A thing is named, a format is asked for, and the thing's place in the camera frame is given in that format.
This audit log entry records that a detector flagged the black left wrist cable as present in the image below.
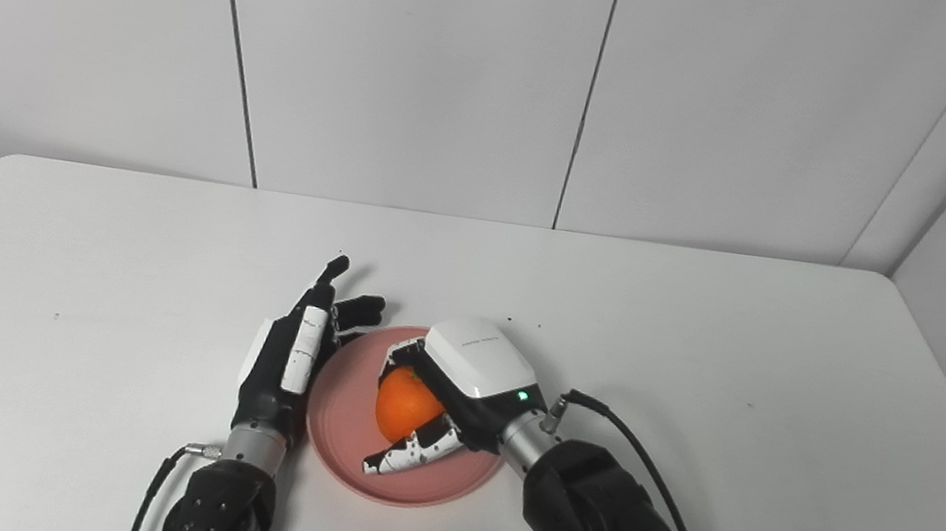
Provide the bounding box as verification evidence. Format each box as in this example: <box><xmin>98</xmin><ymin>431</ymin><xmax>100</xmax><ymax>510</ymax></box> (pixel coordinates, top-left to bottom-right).
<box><xmin>127</xmin><ymin>434</ymin><xmax>225</xmax><ymax>531</ymax></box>

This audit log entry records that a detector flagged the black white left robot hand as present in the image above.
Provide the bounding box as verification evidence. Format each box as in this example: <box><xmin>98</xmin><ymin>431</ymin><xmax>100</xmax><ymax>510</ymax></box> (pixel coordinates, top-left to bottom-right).
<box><xmin>228</xmin><ymin>244</ymin><xmax>394</xmax><ymax>454</ymax></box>

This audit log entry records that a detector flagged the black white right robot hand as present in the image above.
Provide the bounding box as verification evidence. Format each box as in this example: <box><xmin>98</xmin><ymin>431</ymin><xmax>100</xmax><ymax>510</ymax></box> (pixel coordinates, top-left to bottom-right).
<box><xmin>360</xmin><ymin>305</ymin><xmax>560</xmax><ymax>500</ymax></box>

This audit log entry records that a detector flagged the orange fruit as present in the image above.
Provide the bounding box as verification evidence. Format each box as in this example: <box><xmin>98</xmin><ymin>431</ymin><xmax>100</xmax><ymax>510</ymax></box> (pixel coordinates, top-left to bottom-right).
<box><xmin>371</xmin><ymin>363</ymin><xmax>451</xmax><ymax>451</ymax></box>

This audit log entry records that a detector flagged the pink round plate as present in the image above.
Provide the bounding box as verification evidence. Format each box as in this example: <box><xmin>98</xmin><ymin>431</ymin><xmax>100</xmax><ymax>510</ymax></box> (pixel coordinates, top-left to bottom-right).
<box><xmin>296</xmin><ymin>313</ymin><xmax>522</xmax><ymax>520</ymax></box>

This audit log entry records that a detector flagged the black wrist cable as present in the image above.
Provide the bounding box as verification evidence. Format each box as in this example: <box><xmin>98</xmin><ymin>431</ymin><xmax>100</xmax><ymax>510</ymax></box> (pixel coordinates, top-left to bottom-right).
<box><xmin>525</xmin><ymin>386</ymin><xmax>723</xmax><ymax>531</ymax></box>
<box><xmin>127</xmin><ymin>434</ymin><xmax>225</xmax><ymax>531</ymax></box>

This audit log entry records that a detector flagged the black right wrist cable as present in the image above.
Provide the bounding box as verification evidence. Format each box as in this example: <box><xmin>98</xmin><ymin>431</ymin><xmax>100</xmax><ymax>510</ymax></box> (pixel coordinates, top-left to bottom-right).
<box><xmin>525</xmin><ymin>386</ymin><xmax>723</xmax><ymax>531</ymax></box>

